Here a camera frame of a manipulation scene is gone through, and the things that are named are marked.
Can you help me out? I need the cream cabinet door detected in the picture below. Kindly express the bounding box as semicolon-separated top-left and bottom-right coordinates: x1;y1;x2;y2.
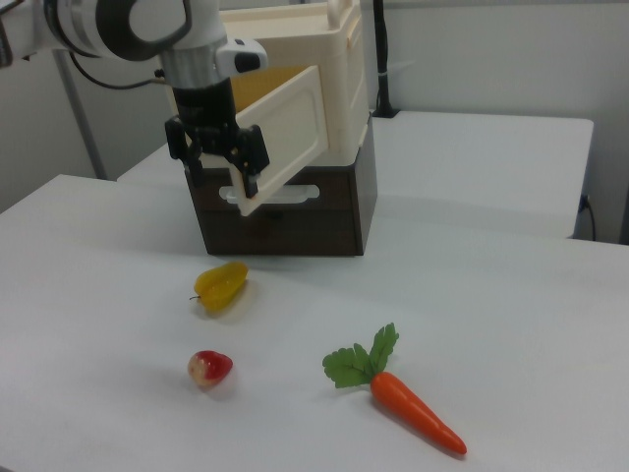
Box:
229;65;329;218

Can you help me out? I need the red toy strawberry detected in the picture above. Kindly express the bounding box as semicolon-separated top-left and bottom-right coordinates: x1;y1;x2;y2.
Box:
187;349;234;389

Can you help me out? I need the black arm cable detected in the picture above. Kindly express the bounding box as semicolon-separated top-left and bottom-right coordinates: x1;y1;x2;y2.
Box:
68;51;167;91

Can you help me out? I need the black cable at table edge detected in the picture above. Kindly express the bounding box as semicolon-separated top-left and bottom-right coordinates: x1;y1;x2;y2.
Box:
579;194;598;242

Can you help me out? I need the cream plastic cabinet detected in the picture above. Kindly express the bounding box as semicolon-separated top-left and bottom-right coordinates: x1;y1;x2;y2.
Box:
169;0;371;167

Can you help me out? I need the dark brown wooden box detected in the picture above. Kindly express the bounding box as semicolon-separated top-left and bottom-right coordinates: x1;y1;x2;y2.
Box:
184;117;379;258

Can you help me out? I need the orange toy carrot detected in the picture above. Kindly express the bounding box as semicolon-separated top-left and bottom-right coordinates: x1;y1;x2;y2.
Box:
321;323;468;456

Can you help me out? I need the grey metal frame post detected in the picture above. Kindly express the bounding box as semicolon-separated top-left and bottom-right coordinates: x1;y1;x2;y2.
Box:
51;48;110;181

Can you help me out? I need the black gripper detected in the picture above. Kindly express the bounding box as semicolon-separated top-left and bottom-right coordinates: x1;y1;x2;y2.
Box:
163;81;271;200

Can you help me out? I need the black pole with cable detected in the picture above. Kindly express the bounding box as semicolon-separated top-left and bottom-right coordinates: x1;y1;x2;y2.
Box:
371;0;401;119

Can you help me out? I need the yellow toy starfruit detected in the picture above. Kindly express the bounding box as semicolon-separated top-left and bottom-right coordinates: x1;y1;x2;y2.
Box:
189;261;251;315

